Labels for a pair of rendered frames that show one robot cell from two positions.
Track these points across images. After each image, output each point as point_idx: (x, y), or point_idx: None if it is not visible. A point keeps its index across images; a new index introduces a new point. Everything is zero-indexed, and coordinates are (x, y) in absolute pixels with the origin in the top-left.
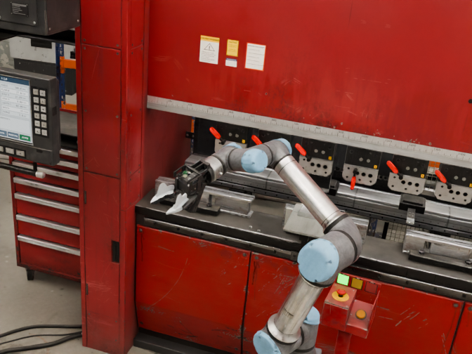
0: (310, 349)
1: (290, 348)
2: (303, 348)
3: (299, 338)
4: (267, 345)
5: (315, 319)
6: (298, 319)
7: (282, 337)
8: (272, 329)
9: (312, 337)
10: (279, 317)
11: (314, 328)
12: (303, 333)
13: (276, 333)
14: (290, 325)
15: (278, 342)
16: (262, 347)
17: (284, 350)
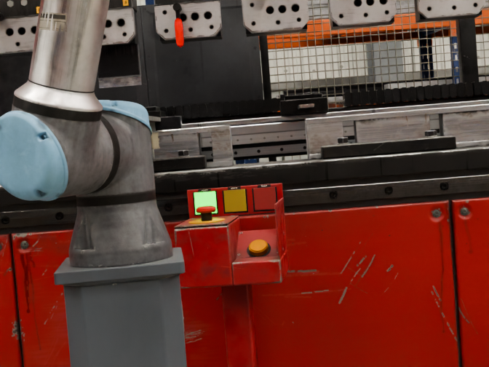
0: (144, 195)
1: (83, 137)
2: (125, 191)
3: (105, 136)
4: (22, 131)
5: (137, 106)
6: (80, 27)
7: (54, 98)
8: (25, 92)
9: (140, 158)
10: (37, 50)
11: (140, 132)
12: (115, 132)
13: (37, 95)
14: (65, 54)
15: (46, 114)
16: (12, 154)
17: (67, 140)
